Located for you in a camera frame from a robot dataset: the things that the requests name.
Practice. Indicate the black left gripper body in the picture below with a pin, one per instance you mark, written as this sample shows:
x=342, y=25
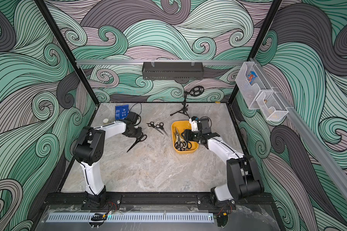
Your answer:
x=136, y=133

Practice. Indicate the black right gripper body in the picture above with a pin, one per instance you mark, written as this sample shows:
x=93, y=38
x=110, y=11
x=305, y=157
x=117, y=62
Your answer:
x=194, y=135

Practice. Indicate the small black scissors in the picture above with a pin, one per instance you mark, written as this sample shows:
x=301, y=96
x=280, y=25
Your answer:
x=160, y=126
x=152, y=125

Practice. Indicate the black handled grey scissors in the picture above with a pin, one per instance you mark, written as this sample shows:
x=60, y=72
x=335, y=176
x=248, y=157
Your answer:
x=187, y=145

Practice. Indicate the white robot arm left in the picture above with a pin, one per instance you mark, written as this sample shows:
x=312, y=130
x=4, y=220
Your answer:
x=90, y=148

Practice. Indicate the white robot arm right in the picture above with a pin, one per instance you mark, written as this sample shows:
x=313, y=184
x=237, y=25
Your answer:
x=243, y=176

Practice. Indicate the yellow plastic storage box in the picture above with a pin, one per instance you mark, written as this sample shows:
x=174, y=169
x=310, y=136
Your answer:
x=181, y=126

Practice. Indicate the blue snack packet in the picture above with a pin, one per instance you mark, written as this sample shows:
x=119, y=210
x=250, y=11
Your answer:
x=121, y=112

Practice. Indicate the tan small bottle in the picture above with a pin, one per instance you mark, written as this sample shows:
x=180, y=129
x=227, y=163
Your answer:
x=105, y=121

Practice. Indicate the white perforated front strip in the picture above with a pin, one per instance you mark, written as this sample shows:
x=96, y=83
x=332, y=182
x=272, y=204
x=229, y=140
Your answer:
x=132, y=217

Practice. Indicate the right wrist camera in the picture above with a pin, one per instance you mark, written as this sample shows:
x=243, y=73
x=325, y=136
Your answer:
x=202, y=124

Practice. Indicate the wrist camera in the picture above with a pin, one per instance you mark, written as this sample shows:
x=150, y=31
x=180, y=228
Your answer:
x=202, y=124
x=133, y=118

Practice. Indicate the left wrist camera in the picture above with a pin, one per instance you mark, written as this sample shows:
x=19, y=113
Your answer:
x=133, y=118

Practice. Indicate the black hanging wall tray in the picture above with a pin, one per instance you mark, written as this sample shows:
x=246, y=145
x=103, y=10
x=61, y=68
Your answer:
x=173, y=71

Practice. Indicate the clear wall bin large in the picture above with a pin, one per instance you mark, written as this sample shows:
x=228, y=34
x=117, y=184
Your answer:
x=250, y=83

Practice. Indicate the clear wall bin small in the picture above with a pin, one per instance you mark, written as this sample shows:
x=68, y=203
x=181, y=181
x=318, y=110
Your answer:
x=271, y=106

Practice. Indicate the aluminium rail back wall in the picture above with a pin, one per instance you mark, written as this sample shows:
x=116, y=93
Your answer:
x=153, y=62

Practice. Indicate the aluminium rail wall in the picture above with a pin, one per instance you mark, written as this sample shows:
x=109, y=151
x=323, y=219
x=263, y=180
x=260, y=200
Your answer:
x=153, y=62
x=312, y=142

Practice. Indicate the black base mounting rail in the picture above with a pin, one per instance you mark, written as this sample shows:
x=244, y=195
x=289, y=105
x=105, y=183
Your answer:
x=119, y=200

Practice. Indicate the black corner frame post right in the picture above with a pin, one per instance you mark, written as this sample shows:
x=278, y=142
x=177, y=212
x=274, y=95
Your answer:
x=265, y=25

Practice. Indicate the black corner frame post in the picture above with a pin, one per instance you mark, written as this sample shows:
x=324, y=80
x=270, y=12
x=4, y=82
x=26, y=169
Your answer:
x=59, y=37
x=265, y=25

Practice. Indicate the aluminium rail right wall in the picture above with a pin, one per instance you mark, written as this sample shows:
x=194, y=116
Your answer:
x=312, y=142

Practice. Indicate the black corner frame post left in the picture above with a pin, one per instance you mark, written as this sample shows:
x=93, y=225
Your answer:
x=59, y=37

